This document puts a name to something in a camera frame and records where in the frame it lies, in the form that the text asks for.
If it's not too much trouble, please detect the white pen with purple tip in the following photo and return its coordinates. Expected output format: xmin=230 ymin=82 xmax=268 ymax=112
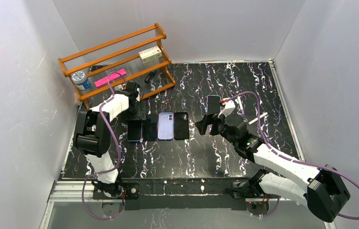
xmin=236 ymin=96 xmax=245 ymax=115

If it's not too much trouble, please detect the purple cable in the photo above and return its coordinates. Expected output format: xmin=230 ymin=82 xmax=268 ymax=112
xmin=222 ymin=91 xmax=359 ymax=221
xmin=81 ymin=72 xmax=128 ymax=221

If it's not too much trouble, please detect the white small box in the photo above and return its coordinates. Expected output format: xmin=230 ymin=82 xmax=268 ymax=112
xmin=138 ymin=46 xmax=162 ymax=63

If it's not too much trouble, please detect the black phone case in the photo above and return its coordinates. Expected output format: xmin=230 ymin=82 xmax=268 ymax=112
xmin=174 ymin=112 xmax=189 ymax=140

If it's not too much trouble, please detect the dark marker pen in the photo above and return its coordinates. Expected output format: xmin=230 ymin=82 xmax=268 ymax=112
xmin=144 ymin=70 xmax=157 ymax=83

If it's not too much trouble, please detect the light blue phone case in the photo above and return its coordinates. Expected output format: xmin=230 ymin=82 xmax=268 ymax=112
xmin=206 ymin=94 xmax=222 ymax=115

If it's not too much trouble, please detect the blue white jar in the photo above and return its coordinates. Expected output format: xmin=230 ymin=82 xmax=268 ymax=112
xmin=71 ymin=71 xmax=91 ymax=91

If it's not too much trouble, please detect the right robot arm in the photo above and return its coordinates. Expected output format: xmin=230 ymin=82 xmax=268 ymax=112
xmin=195 ymin=114 xmax=350 ymax=223

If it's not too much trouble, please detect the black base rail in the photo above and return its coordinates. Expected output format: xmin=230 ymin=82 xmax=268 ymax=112
xmin=102 ymin=177 xmax=270 ymax=219

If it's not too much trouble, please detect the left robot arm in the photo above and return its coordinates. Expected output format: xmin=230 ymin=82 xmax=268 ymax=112
xmin=73 ymin=82 xmax=146 ymax=192

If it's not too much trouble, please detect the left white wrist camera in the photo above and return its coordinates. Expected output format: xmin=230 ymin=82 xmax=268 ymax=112
xmin=134 ymin=85 xmax=141 ymax=102

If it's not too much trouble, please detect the lavender phone case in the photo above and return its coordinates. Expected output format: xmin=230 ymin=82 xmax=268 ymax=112
xmin=157 ymin=112 xmax=174 ymax=140

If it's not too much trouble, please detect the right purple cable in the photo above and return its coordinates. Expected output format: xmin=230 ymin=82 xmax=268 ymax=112
xmin=222 ymin=91 xmax=359 ymax=221

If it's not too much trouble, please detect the pink flat bar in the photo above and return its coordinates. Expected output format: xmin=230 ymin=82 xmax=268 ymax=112
xmin=94 ymin=69 xmax=126 ymax=87

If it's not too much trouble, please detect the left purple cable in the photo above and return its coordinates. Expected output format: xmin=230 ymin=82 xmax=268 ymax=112
xmin=81 ymin=72 xmax=128 ymax=221

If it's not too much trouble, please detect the white marker pen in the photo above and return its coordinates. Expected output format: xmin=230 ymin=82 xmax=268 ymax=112
xmin=248 ymin=112 xmax=268 ymax=125

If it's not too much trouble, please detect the orange wooden shelf rack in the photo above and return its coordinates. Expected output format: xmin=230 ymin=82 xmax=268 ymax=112
xmin=57 ymin=23 xmax=176 ymax=108

